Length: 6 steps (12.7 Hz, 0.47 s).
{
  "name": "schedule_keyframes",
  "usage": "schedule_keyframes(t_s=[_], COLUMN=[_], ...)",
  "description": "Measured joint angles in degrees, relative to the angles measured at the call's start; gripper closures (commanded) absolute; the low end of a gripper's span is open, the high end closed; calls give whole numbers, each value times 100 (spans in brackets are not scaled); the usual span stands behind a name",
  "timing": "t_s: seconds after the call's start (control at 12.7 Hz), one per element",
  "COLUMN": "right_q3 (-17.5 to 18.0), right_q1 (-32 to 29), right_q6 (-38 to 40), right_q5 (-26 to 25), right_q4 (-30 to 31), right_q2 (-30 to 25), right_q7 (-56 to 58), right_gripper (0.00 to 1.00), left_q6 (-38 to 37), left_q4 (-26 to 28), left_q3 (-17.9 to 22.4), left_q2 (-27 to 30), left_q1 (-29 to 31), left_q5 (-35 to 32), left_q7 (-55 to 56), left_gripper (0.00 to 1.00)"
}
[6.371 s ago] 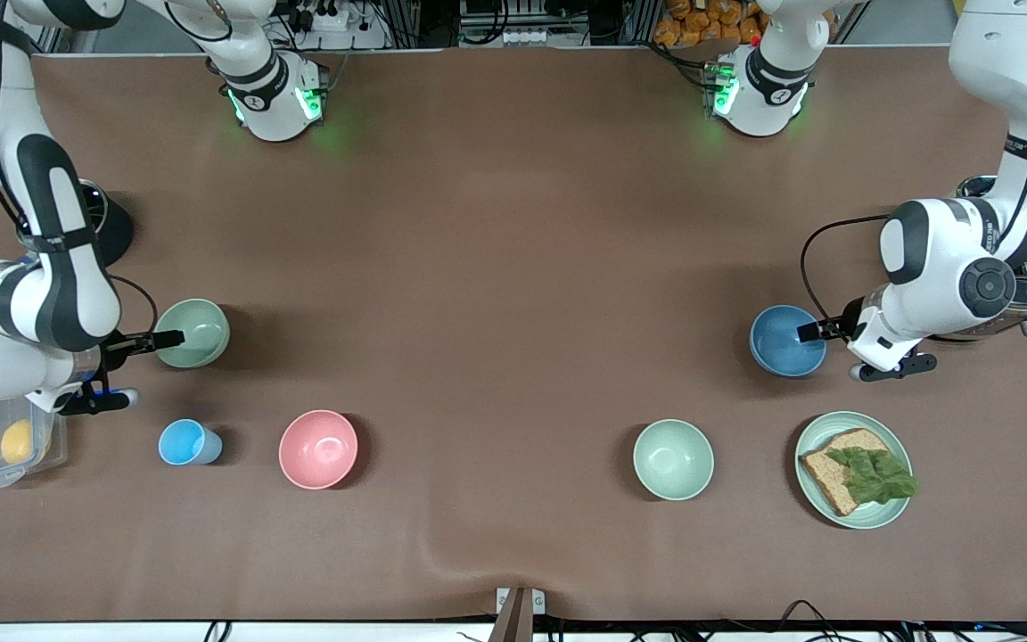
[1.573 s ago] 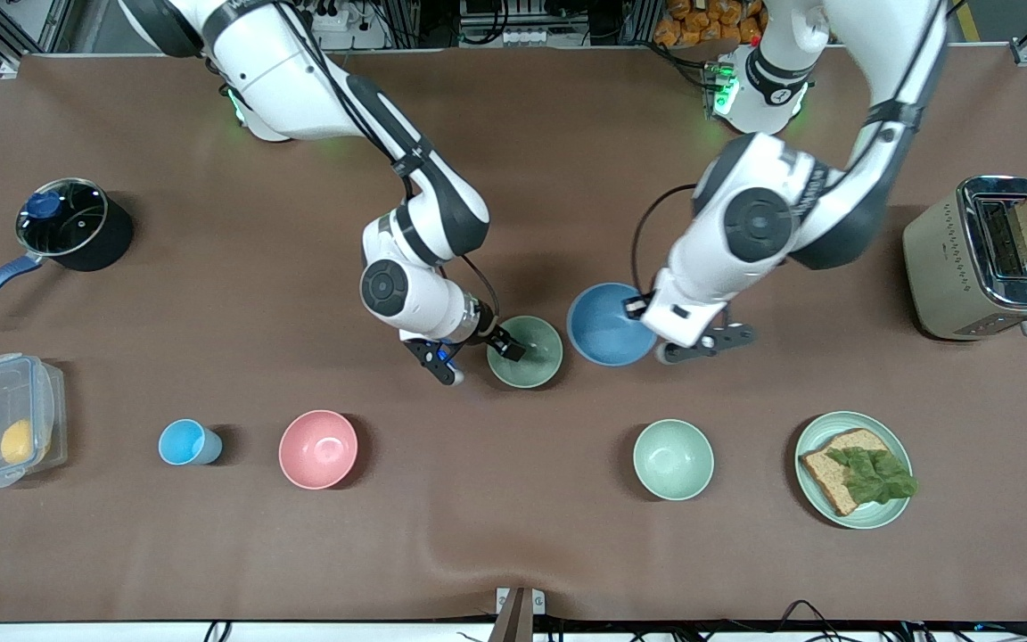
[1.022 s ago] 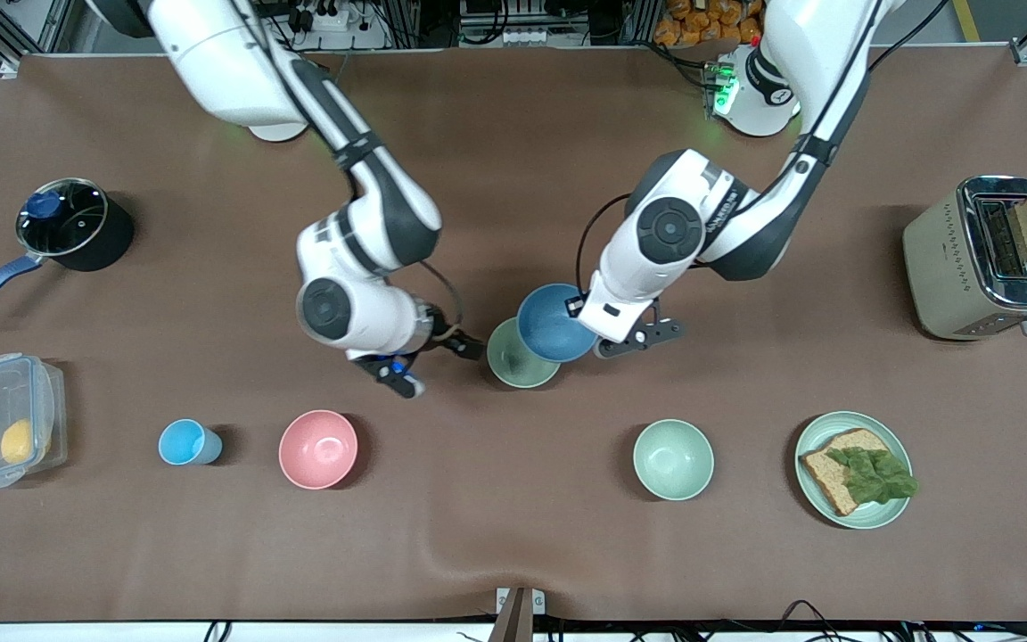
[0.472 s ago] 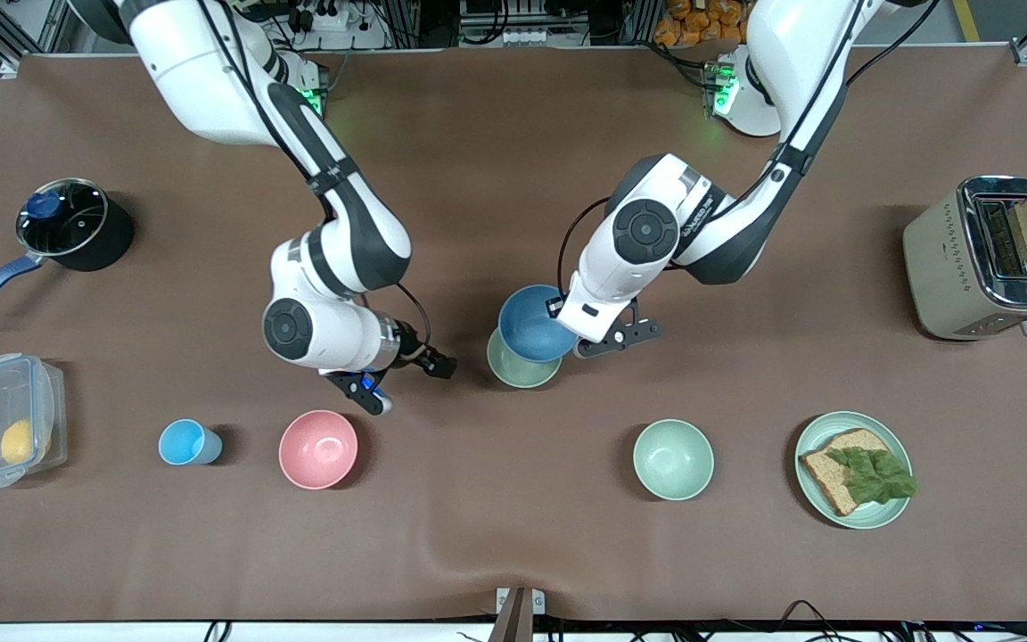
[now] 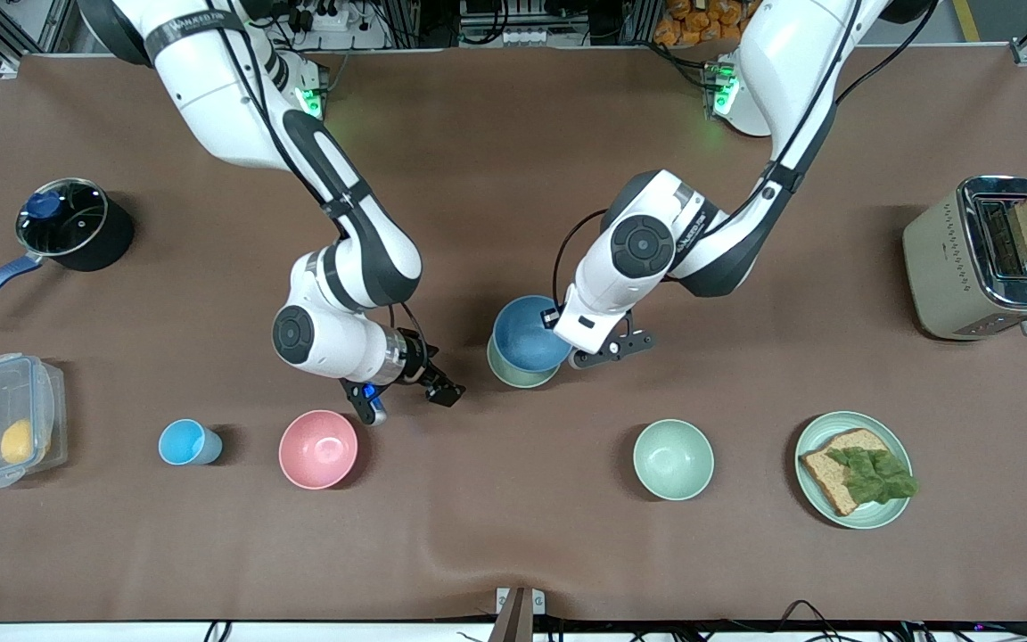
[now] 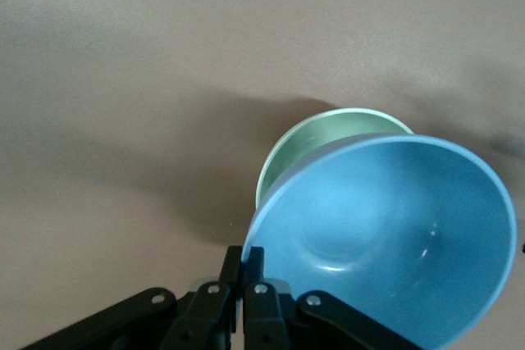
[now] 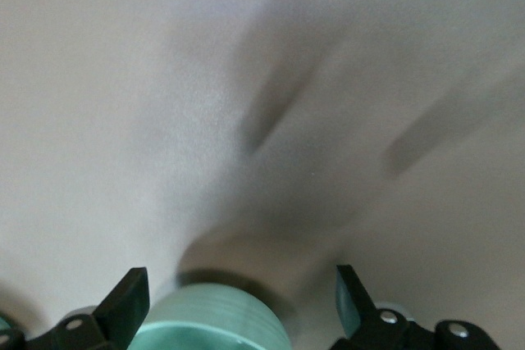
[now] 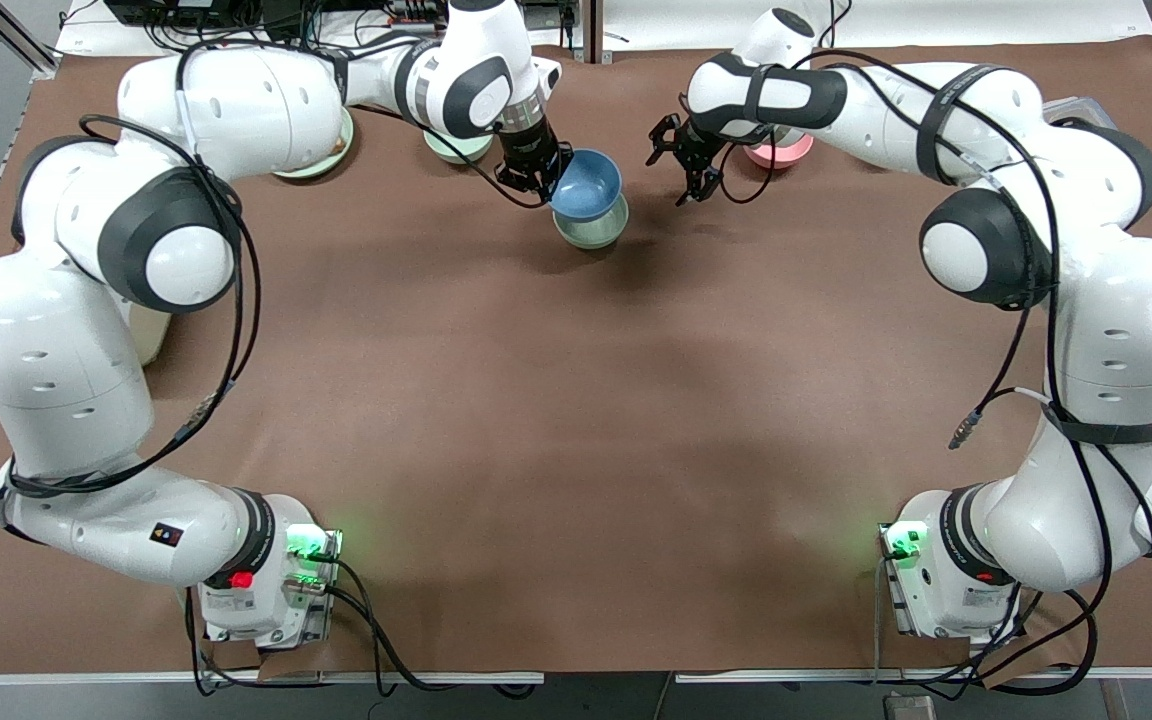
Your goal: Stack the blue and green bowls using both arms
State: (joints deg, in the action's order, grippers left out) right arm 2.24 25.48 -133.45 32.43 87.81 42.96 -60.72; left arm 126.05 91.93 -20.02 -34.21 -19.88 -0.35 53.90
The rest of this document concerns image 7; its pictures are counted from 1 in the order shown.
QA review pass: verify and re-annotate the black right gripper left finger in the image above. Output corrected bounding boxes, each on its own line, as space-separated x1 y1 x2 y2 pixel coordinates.
24 266 150 350

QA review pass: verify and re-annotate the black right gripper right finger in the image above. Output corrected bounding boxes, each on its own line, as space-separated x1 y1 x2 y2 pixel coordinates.
330 264 500 350

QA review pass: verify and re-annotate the pale green bowl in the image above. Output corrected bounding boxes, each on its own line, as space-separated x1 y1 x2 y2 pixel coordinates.
130 282 290 350

